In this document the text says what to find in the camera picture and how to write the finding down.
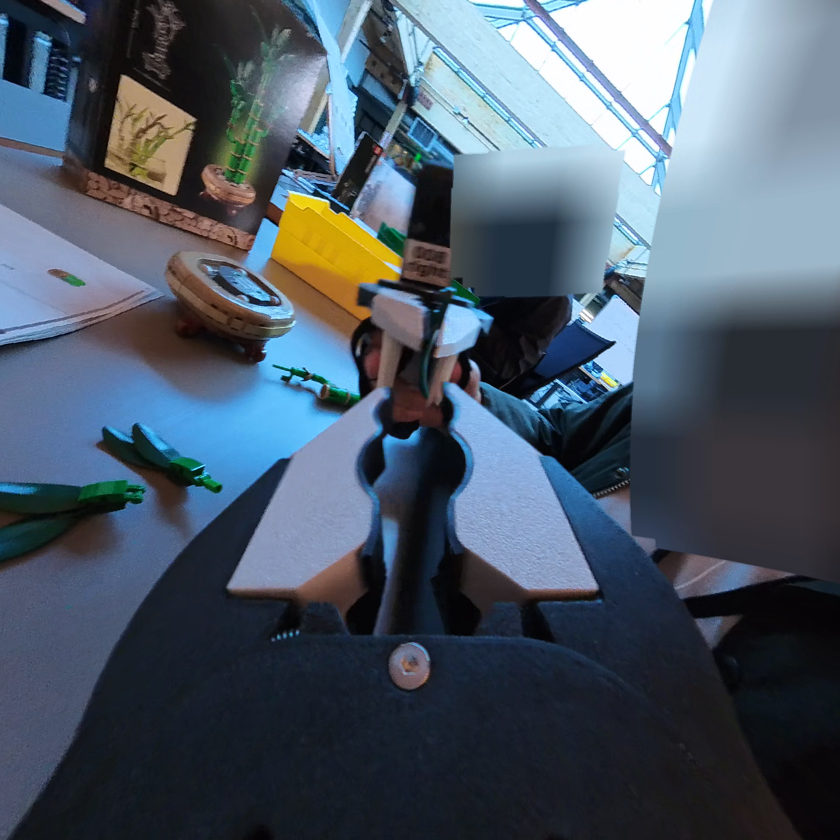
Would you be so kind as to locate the dark green double leaf assembly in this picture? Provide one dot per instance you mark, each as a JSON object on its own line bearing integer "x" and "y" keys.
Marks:
{"x": 52, "y": 499}
{"x": 164, "y": 453}

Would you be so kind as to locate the yellow parts bin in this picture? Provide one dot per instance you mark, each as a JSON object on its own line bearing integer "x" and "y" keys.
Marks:
{"x": 328, "y": 249}

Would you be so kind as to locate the small black toy box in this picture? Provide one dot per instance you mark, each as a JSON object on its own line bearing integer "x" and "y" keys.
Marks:
{"x": 358, "y": 174}

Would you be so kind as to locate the person's right forearm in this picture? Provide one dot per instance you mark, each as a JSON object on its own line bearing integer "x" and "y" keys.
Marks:
{"x": 558, "y": 433}

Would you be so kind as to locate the person's right hand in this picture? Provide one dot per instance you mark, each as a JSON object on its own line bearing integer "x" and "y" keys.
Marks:
{"x": 417, "y": 410}

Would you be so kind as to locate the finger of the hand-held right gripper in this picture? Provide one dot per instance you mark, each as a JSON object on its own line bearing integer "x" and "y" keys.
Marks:
{"x": 459, "y": 331}
{"x": 403, "y": 321}

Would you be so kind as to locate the grey desk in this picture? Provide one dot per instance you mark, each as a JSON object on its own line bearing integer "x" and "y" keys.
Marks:
{"x": 164, "y": 380}

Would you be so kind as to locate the open instruction booklet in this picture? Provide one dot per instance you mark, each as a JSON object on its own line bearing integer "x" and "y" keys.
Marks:
{"x": 59, "y": 289}

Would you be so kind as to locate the green parts bin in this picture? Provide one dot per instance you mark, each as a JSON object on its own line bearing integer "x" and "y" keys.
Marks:
{"x": 394, "y": 237}

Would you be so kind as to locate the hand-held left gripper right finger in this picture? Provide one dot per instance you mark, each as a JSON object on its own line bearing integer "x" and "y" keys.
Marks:
{"x": 525, "y": 525}

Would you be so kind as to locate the dark blue chair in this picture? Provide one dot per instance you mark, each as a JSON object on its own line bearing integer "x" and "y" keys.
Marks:
{"x": 577, "y": 348}

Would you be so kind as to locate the dark green single leaf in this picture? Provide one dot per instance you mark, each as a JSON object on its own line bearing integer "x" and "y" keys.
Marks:
{"x": 433, "y": 361}

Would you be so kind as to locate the whiteboard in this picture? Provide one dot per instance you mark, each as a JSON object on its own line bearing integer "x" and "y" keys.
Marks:
{"x": 617, "y": 334}

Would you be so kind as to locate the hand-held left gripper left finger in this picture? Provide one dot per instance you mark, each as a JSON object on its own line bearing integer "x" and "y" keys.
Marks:
{"x": 308, "y": 525}

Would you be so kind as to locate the tan brick pot base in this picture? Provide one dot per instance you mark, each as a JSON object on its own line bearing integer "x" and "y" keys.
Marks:
{"x": 229, "y": 295}

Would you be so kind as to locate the black toy set box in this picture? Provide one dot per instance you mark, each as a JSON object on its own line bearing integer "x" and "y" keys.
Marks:
{"x": 197, "y": 118}

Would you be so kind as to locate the green brick bamboo stalk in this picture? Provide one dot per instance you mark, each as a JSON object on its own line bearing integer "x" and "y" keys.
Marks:
{"x": 328, "y": 392}

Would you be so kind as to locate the black perforated chair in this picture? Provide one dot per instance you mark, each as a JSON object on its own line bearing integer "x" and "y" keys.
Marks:
{"x": 420, "y": 525}

